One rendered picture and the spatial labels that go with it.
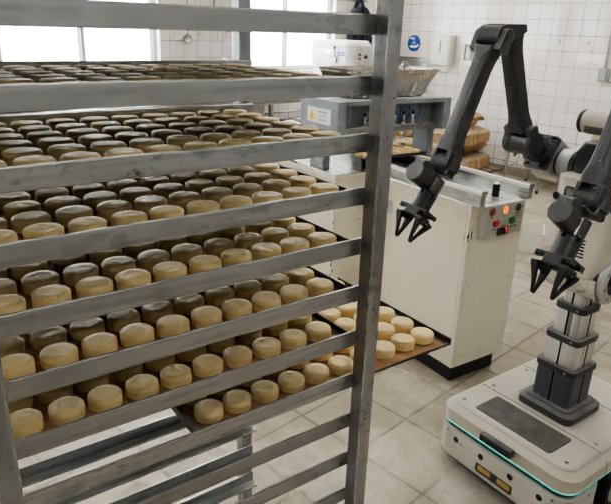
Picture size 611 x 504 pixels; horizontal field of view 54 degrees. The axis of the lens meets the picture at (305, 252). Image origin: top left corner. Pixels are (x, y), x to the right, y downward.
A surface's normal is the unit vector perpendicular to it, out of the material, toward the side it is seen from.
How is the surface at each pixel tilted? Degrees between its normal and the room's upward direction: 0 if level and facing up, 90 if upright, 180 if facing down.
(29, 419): 0
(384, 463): 0
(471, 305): 90
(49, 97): 90
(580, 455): 0
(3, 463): 90
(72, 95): 90
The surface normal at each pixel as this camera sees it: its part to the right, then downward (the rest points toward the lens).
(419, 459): 0.03, -0.94
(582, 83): -0.72, 0.22
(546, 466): -0.40, -0.71
